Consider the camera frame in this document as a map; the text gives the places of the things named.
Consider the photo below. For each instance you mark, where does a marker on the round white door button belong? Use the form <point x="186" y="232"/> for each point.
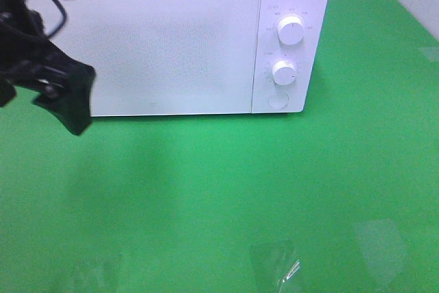
<point x="278" y="100"/>

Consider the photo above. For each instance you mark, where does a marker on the white microwave knob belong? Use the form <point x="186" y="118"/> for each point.
<point x="284" y="73"/>
<point x="290" y="29"/>

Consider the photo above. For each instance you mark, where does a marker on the white microwave door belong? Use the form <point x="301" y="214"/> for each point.
<point x="165" y="57"/>

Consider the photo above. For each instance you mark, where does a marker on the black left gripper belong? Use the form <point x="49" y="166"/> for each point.
<point x="27" y="57"/>

